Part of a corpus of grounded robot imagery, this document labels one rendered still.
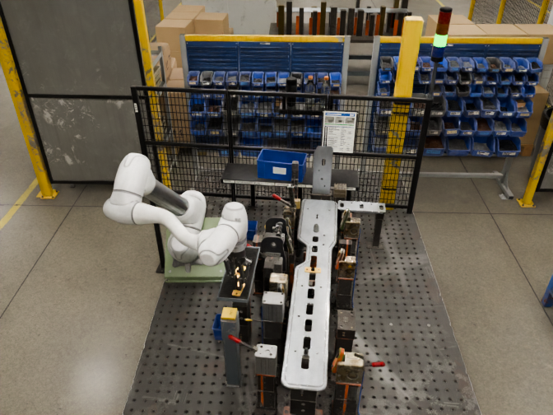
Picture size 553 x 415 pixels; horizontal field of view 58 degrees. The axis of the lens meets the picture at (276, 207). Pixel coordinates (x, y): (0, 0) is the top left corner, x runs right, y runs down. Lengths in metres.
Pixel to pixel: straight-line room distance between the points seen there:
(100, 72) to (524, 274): 3.88
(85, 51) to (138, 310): 2.18
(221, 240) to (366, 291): 1.31
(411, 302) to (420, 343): 0.29
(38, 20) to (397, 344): 3.67
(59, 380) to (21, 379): 0.25
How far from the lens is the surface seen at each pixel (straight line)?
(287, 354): 2.23
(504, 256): 4.66
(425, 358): 2.71
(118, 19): 4.45
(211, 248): 1.86
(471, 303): 4.11
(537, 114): 6.16
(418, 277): 3.13
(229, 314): 2.17
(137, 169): 2.32
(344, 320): 2.34
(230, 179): 3.29
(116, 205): 2.31
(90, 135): 4.95
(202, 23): 7.09
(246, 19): 9.22
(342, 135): 3.30
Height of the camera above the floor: 2.73
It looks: 34 degrees down
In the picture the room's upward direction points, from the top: straight up
